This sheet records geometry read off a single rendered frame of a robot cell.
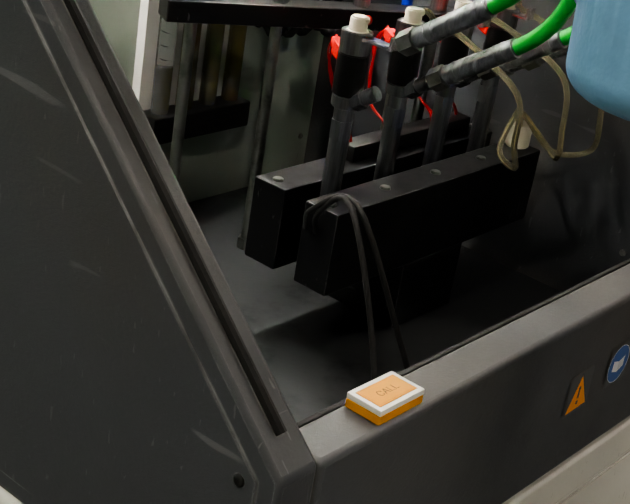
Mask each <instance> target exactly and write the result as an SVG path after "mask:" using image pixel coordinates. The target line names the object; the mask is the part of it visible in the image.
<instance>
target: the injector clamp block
mask: <svg viewBox="0 0 630 504"><path fill-rule="evenodd" d="M471 126H472V123H470V122H469V127H468V130H467V131H463V132H459V133H456V134H452V135H449V136H446V138H445V143H444V148H443V153H442V157H441V160H440V161H437V162H433V163H430V164H427V165H423V166H422V161H423V156H424V151H425V146H426V142H423V143H420V144H416V145H413V146H409V147H405V148H402V149H398V152H397V157H396V162H395V167H394V173H393V175H390V176H387V177H383V178H380V179H377V180H373V178H374V172H375V167H376V161H377V156H378V155H376V156H373V157H369V158H366V159H362V160H358V161H355V162H351V161H348V160H346V161H345V167H344V173H343V179H342V184H341V190H340V191H337V192H333V193H330V194H327V195H323V196H320V190H321V184H322V178H323V173H324V167H325V161H326V158H322V159H319V160H315V161H311V162H307V163H304V164H300V165H296V166H292V167H289V168H285V169H281V170H277V171H274V172H270V173H266V174H262V175H259V176H256V177H255V183H254V190H253V197H252V204H251V211H250V218H249V225H248V232H247V239H246V246H245V255H246V256H248V257H250V258H252V259H254V260H256V261H258V262H260V263H262V264H264V265H265V266H267V267H269V268H271V269H276V268H279V267H282V266H285V265H288V264H290V263H293V262H296V267H295V273H294V281H296V282H298V283H299V284H301V285H303V286H305V287H307V288H309V289H311V290H313V291H315V292H316V293H318V294H320V295H322V296H326V295H328V296H330V297H332V298H334V299H336V300H338V301H340V302H342V303H344V304H345V305H347V306H349V307H351V308H353V309H355V310H357V311H359V312H361V313H362V314H364V315H366V316H367V314H366V305H365V296H364V289H363V281H362V274H361V267H360V260H359V254H358V248H357V242H356V237H355V232H354V228H353V223H352V219H351V216H350V213H349V209H348V207H347V206H346V204H345V203H344V202H343V201H338V202H335V203H334V204H332V205H331V206H330V207H328V208H327V209H326V210H325V211H324V212H323V213H322V214H321V215H320V216H319V218H318V233H317V234H316V235H315V234H313V223H312V219H313V215H314V214H315V212H316V211H317V210H316V211H314V212H313V213H311V214H310V215H309V226H308V228H307V229H306V230H305V229H303V216H304V213H305V211H306V210H307V209H308V208H310V207H311V206H313V205H315V204H316V203H318V202H319V201H321V200H322V199H324V198H326V197H328V196H330V195H333V194H337V193H345V194H350V195H351V196H353V197H354V198H355V199H356V200H357V201H358V202H359V203H360V204H361V206H362V208H363V210H364V212H365V214H366V216H367V218H368V221H369V223H370V226H371V229H372V232H373V234H374V237H375V240H376V244H377V247H378V250H379V254H380V257H381V260H382V264H383V267H384V271H385V275H386V279H387V282H388V286H389V290H390V294H391V298H392V302H393V305H394V309H395V313H396V317H397V321H398V324H399V325H401V324H403V323H405V322H407V321H410V320H412V319H414V318H416V317H419V316H421V315H423V314H425V313H428V312H430V311H432V310H434V309H436V308H439V307H441V306H443V305H445V304H448V303H449V299H450V295H451V290H452V286H453V281H454V277H455V272H456V268H457V263H458V259H459V254H460V250H461V245H462V242H464V241H467V240H469V239H472V238H474V237H477V236H480V235H482V234H485V233H487V232H490V231H492V230H495V229H497V228H500V227H503V226H505V225H508V224H510V223H513V222H515V221H518V220H520V219H523V218H524V217H525V213H526V209H527V205H528V200H529V196H530V192H531V188H532V184H533V180H534V176H535V172H536V167H537V163H538V159H539V155H540V150H539V149H536V148H533V147H531V146H529V147H528V148H526V149H517V153H518V169H517V170H516V171H512V170H510V169H508V168H506V167H505V166H504V165H503V164H502V163H501V162H500V160H499V158H498V156H497V153H496V148H497V145H498V143H497V144H493V145H490V146H489V144H490V140H491V135H492V131H490V130H488V134H487V138H486V143H485V147H483V148H480V149H477V150H473V151H470V152H467V153H466V149H467V145H468V140H469V136H470V131H471ZM319 196H320V197H319ZM354 208H355V206H354ZM355 211H356V214H357V217H358V221H359V225H360V230H361V235H362V240H363V245H364V252H365V258H366V264H367V271H368V278H369V286H370V293H371V302H372V311H373V319H374V320H376V321H378V322H380V323H381V324H383V325H385V326H387V327H389V328H393V325H392V322H391V318H390V314H389V310H388V307H387V303H386V299H385V295H384V291H383V287H382V284H381V280H380V276H379V273H378V269H377V265H376V262H375V258H374V255H373V252H372V248H371V245H370V242H369V239H368V236H367V233H366V230H365V228H364V225H363V222H362V220H361V218H360V216H359V214H358V212H357V210H356V208H355Z"/></svg>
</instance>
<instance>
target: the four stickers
mask: <svg viewBox="0 0 630 504"><path fill-rule="evenodd" d="M629 355H630V341H629V342H627V343H626V344H624V345H622V346H621V347H619V348H618V349H616V350H614V351H613V354H612V358H611V361H610V365H609V368H608V372H607V375H606V379H605V382H604V386H603V389H604V388H605V387H607V386H608V385H610V384H611V383H613V382H614V381H616V380H618V379H619V378H621V377H622V376H624V372H625V369H626V365H627V362H628V358H629ZM594 369H595V366H593V367H592V368H590V369H589V370H587V371H586V372H584V373H583V374H581V375H580V376H578V377H577V378H575V379H574V380H572V383H571V387H570V391H569V395H568V399H567V403H566V407H565V411H564V415H563V419H564V418H565V417H566V416H568V415H569V414H571V413H572V412H574V411H575V410H576V409H578V408H579V407H581V406H582V405H584V404H585V403H586V400H587V396H588V392H589V388H590V384H591V380H592V377H593V373H594Z"/></svg>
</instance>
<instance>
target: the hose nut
mask: <svg viewBox="0 0 630 504"><path fill-rule="evenodd" d="M413 28H415V27H413V26H411V27H409V28H407V29H405V30H402V31H400V32H399V33H398V34H397V36H396V37H395V39H394V40H395V43H396V46H397V50H398V52H399V53H401V54H403V55H405V56H406V57H408V56H410V55H412V54H415V53H417V52H420V51H421V49H422V48H418V47H416V46H415V45H414V44H413V43H412V41H411V30H412V29H413Z"/></svg>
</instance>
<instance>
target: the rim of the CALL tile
mask: <svg viewBox="0 0 630 504"><path fill-rule="evenodd" d="M392 374H393V375H395V376H397V377H398V378H400V379H402V380H404V381H406V382H407V383H409V384H411V385H413V386H415V387H417V389H415V390H413V391H411V392H409V393H407V394H405V395H403V396H402V397H400V398H398V399H396V400H394V401H392V402H390V403H388V404H386V405H384V406H382V407H379V406H377V405H375V404H374V403H372V402H370V401H368V400H367V399H365V398H363V397H361V396H360V395H358V394H356V392H358V391H360V390H362V389H364V388H366V387H368V386H370V385H372V384H374V383H376V382H378V381H380V380H382V379H384V378H386V377H388V376H390V375H392ZM424 390H425V389H424V388H422V387H420V386H418V385H416V384H415V383H413V382H411V381H409V380H407V379H405V378H404V377H402V376H400V375H398V374H396V373H395V372H393V371H390V372H388V373H386V374H384V375H382V376H380V377H378V378H376V379H374V380H372V381H370V382H368V383H366V384H364V385H362V386H359V387H357V388H355V389H353V390H351V391H349V392H348V393H347V398H348V399H350V400H352V401H353V402H355V403H357V404H358V405H360V406H362V407H364V408H365V409H367V410H369V411H370V412H372V413H374V414H376V415H377V416H379V417H381V416H383V415H385V414H387V413H389V412H391V411H393V410H395V409H397V408H398V407H400V406H402V405H404V404H406V403H408V402H410V401H412V400H414V399H416V398H417V397H419V396H421V395H423V394H424Z"/></svg>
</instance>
